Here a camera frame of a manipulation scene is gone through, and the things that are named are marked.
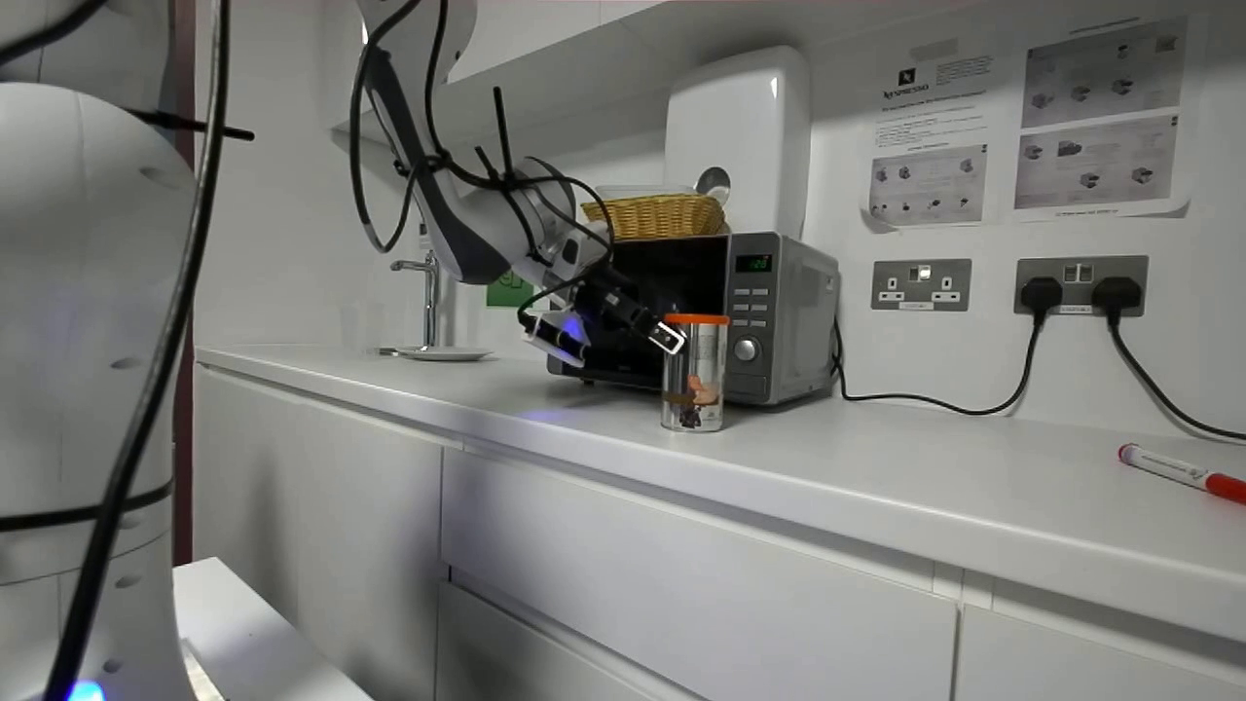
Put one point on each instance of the white robot stand table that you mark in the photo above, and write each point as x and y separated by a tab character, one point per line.
246	638

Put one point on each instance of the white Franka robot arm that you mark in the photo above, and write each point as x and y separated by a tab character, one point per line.
78	260

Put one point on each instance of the instruction sheet with logo header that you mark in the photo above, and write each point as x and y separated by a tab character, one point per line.
936	78

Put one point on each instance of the white marker with red cap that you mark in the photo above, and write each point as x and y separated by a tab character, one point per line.
1182	470

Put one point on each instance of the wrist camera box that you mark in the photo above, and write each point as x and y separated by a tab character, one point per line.
549	331

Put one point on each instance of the silver microwave oven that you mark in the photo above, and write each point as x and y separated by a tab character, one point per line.
782	326

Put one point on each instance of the wide instruction photo sheet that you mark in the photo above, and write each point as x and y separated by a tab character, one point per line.
1102	73
1095	160

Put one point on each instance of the yellow wicker basket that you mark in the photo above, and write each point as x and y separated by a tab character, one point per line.
669	214

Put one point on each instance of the silver double wall socket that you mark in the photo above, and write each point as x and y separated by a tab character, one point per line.
1080	266

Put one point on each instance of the white wall dispenser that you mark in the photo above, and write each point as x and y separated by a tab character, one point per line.
742	129

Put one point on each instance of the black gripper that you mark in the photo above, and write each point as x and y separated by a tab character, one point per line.
609	304

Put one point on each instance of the white kitchen cabinet unit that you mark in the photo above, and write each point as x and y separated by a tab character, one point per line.
649	597

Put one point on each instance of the chrome water tap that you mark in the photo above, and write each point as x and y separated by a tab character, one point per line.
439	313

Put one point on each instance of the small instruction photo sheet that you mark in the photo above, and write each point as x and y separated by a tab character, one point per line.
928	186

